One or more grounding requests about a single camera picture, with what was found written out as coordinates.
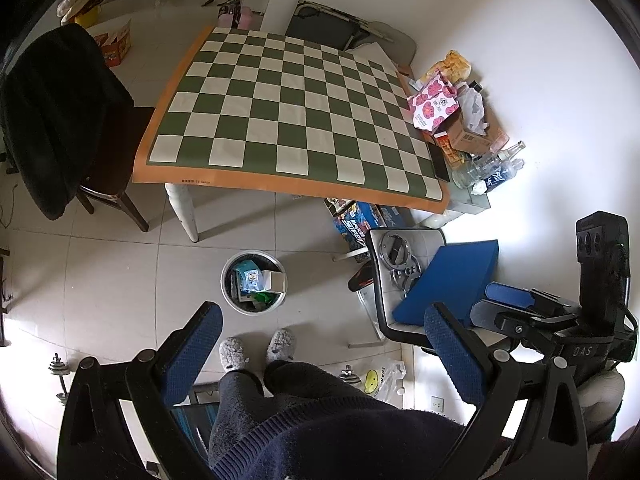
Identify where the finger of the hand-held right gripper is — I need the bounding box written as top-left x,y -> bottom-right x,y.
470,299 -> 538,346
484,281 -> 581,318

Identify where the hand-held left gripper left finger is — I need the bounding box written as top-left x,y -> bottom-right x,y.
57,301 -> 224,480

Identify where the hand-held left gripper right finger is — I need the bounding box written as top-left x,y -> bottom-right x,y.
423,302 -> 591,480

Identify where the metal trash bin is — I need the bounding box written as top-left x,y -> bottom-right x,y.
221,251 -> 289,316

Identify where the person's right forearm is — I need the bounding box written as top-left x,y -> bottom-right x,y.
575,372 -> 640,480

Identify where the grey fluffy slipper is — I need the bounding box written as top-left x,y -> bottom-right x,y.
265,329 -> 299,361
219,337 -> 252,372

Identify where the blue foam cushion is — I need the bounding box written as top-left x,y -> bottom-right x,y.
392,239 -> 500,330

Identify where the smiley print plastic bag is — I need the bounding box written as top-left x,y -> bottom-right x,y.
357,360 -> 408,408

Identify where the person's left leg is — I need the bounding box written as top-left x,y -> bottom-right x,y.
207,370 -> 267,467

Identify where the person's leg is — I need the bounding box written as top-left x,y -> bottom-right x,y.
263,360 -> 401,413
207,370 -> 267,467

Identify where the white chair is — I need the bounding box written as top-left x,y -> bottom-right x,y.
332,227 -> 501,351

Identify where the grey box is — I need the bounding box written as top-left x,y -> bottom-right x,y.
447,185 -> 493,217

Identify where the black red shoe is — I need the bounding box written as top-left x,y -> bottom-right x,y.
348,261 -> 376,292

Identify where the blue label plastic bottle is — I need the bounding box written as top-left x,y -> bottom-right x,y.
470,158 -> 525,192

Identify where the person's right leg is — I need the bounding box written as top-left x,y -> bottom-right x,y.
263,360 -> 401,413

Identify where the crumpled clear plastic bottle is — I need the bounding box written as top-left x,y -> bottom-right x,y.
451,156 -> 493,189

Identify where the flat blue box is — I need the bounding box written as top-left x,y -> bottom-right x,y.
377,205 -> 416,228

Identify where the clear glass bottle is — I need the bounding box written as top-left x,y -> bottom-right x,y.
492,140 -> 527,161

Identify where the black phone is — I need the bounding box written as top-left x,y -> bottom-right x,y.
427,144 -> 452,182

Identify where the orange snack box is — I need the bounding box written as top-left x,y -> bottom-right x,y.
434,130 -> 468,170

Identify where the blue toy box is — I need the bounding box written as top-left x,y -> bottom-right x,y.
332,201 -> 386,253

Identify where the brown cardboard box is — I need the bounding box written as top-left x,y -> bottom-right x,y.
432,105 -> 509,156

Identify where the brown printed box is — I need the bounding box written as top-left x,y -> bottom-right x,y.
322,196 -> 358,218

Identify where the white plastic bag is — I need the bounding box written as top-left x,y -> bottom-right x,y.
457,82 -> 489,136

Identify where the pink floral box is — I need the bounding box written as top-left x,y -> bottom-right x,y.
407,69 -> 460,132

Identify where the dark wooden chair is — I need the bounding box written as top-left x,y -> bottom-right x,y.
75,105 -> 157,233

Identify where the yellow snack bag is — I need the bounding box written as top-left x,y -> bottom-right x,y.
420,50 -> 473,86

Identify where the green white checkered table mat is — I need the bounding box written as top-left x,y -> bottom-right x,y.
131,25 -> 452,214

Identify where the black coat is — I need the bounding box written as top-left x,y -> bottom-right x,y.
0,25 -> 136,220

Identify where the dark folded table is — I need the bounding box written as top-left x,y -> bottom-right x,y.
285,0 -> 373,52

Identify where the pink container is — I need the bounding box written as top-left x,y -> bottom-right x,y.
216,2 -> 262,31

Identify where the chrome metal ring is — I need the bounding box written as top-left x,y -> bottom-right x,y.
391,255 -> 426,293
378,232 -> 416,266

